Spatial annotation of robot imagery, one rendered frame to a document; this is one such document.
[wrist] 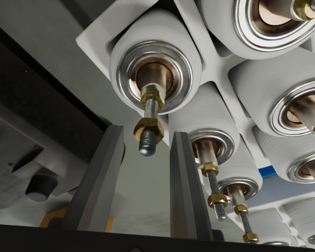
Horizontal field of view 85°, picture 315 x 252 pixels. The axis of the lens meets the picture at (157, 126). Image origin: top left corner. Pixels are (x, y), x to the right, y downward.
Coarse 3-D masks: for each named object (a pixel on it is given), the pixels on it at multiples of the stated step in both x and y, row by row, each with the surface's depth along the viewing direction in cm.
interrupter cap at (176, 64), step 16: (128, 48) 15; (144, 48) 15; (160, 48) 15; (176, 48) 15; (128, 64) 16; (144, 64) 16; (160, 64) 16; (176, 64) 16; (128, 80) 17; (176, 80) 17; (192, 80) 17; (128, 96) 18; (176, 96) 18; (160, 112) 19
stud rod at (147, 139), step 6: (150, 102) 13; (156, 102) 13; (150, 108) 12; (156, 108) 13; (144, 114) 12; (150, 114) 12; (156, 114) 12; (144, 132) 10; (150, 132) 10; (144, 138) 10; (150, 138) 10; (144, 144) 10; (150, 144) 10; (144, 150) 10; (150, 150) 10
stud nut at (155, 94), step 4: (148, 92) 13; (152, 92) 13; (156, 92) 13; (144, 96) 13; (148, 96) 13; (152, 96) 13; (156, 96) 13; (160, 96) 14; (140, 100) 14; (144, 100) 14; (156, 100) 14; (160, 100) 13; (144, 104) 14; (160, 104) 14; (144, 108) 14; (160, 108) 14
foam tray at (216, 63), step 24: (120, 0) 19; (144, 0) 19; (168, 0) 28; (192, 0) 19; (96, 24) 20; (120, 24) 20; (192, 24) 20; (96, 48) 22; (216, 48) 26; (312, 48) 21; (216, 72) 24; (240, 120) 29; (168, 144) 33
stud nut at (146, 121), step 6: (144, 120) 11; (150, 120) 11; (156, 120) 11; (138, 126) 10; (144, 126) 10; (150, 126) 10; (156, 126) 10; (138, 132) 11; (156, 132) 11; (162, 132) 11; (138, 138) 11; (156, 138) 11
